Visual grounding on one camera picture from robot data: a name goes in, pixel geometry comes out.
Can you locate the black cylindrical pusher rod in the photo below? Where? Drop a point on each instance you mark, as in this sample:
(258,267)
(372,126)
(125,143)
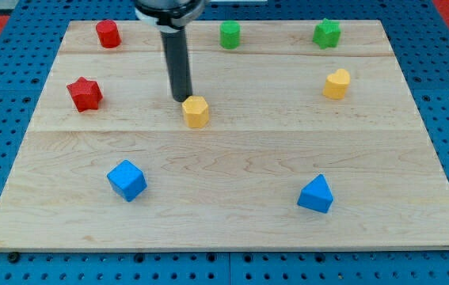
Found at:
(176,54)

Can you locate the yellow hexagon block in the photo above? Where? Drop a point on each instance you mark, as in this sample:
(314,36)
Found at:
(195,112)

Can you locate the yellow heart block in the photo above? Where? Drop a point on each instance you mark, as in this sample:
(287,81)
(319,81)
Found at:
(336,84)

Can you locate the green star block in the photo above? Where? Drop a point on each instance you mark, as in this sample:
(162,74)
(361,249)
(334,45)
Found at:
(327,33)

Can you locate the blue cube block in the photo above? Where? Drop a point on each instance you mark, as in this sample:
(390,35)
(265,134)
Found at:
(127,180)

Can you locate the red cylinder block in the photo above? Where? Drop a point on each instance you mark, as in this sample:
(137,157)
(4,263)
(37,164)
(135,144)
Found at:
(108,34)

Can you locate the green cylinder block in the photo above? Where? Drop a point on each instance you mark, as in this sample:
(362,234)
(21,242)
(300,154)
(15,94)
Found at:
(229,34)

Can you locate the blue triangular prism block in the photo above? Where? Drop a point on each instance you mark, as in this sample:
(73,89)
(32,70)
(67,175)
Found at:
(316,195)

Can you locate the wooden board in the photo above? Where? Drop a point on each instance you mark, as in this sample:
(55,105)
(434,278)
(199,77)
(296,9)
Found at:
(233,185)

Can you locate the red star block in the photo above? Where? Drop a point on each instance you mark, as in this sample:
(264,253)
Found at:
(86,94)

